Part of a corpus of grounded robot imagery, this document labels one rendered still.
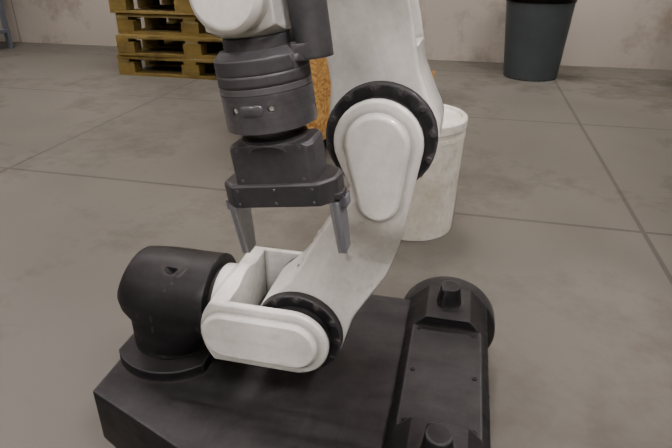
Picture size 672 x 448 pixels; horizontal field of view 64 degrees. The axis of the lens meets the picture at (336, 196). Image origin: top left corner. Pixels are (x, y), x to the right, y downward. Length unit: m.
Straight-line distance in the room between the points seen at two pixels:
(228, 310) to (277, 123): 0.43
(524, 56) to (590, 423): 3.04
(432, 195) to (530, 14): 2.42
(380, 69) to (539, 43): 3.29
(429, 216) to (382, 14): 1.08
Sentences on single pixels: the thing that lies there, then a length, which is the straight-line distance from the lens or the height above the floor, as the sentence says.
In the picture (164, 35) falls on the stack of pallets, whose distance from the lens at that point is 4.06.
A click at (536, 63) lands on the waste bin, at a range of 3.97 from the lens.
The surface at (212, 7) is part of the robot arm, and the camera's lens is 0.47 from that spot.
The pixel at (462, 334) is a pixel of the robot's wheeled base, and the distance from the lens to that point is 1.04.
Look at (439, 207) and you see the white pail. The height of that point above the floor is 0.11.
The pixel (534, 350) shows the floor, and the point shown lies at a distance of 1.35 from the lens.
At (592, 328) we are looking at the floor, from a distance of 1.47.
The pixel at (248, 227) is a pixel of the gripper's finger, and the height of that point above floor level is 0.55.
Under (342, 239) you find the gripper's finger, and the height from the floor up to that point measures 0.56.
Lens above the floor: 0.83
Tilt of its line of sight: 25 degrees down
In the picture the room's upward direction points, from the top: straight up
